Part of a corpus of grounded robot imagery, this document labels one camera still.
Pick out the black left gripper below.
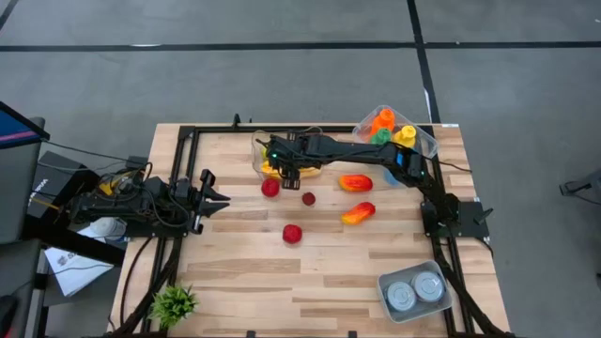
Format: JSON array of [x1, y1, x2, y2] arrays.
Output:
[[176, 168, 232, 235]]

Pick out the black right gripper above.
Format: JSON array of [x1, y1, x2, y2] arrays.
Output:
[[265, 132, 331, 191]]

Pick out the red tomato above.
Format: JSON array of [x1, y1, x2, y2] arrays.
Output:
[[260, 177, 282, 198]]

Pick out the yellow star fruit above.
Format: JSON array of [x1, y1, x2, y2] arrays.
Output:
[[259, 159, 284, 181]]

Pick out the red apple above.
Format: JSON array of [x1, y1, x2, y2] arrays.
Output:
[[282, 223, 303, 245]]

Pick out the red yellow mango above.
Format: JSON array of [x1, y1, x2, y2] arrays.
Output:
[[338, 174, 375, 193], [340, 201, 377, 226]]

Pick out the green squeeze bottle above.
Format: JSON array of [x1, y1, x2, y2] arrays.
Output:
[[369, 127, 393, 146]]

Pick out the orange squeeze bottle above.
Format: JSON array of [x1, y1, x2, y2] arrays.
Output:
[[369, 108, 397, 137]]

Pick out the yellow squeeze bottle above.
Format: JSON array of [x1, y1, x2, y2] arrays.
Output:
[[392, 124, 418, 149]]

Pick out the grey label tin can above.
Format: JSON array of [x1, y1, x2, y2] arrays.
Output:
[[385, 280, 418, 313]]

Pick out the red label tin can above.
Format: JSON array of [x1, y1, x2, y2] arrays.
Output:
[[411, 270, 445, 303]]

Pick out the clear shallow plastic bin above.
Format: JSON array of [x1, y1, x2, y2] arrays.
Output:
[[250, 124, 327, 182]]

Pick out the green potted plant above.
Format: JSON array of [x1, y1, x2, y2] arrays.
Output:
[[147, 283, 200, 330]]

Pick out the clear water bottle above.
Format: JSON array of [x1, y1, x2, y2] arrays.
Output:
[[88, 216, 128, 241]]

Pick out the clear tall plastic bin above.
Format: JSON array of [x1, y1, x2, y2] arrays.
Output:
[[351, 104, 439, 187]]

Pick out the white paper sheet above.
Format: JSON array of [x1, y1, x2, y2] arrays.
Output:
[[44, 227, 116, 298]]

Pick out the black box white lettering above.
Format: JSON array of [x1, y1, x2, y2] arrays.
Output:
[[25, 149, 88, 220]]

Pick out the grey plastic bin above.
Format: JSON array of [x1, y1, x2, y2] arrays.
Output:
[[376, 259, 454, 325]]

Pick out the blue screen monitor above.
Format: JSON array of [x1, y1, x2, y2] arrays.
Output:
[[0, 100, 51, 151]]

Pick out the dark chair base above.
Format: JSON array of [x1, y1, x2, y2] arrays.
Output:
[[558, 168, 601, 198]]

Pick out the black aluminium table frame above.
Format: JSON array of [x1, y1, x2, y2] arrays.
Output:
[[110, 114, 517, 338]]

